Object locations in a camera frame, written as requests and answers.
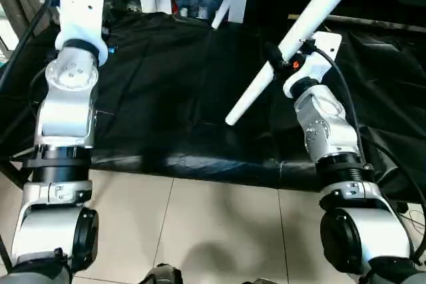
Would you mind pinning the black metal rail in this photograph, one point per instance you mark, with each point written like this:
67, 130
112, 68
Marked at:
382, 23

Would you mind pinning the black mat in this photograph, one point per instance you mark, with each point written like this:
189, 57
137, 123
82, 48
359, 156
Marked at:
183, 97

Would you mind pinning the silver sliding door frame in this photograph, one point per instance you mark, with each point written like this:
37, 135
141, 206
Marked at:
6, 34

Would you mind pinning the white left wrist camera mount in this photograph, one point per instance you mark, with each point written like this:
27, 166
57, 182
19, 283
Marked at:
80, 11

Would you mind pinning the black metal table leg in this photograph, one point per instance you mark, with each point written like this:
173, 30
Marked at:
10, 174

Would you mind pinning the red packet in cabinet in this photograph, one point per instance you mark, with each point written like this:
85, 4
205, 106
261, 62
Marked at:
173, 8

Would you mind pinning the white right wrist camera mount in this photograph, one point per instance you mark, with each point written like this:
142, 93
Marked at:
319, 54

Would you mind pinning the small tan label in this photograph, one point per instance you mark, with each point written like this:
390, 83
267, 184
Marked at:
293, 16

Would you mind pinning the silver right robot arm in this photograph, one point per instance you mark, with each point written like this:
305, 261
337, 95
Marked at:
329, 131

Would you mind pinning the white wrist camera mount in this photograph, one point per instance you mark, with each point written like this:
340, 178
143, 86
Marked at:
319, 54
80, 11

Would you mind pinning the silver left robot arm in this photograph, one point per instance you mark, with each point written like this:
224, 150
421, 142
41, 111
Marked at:
66, 111

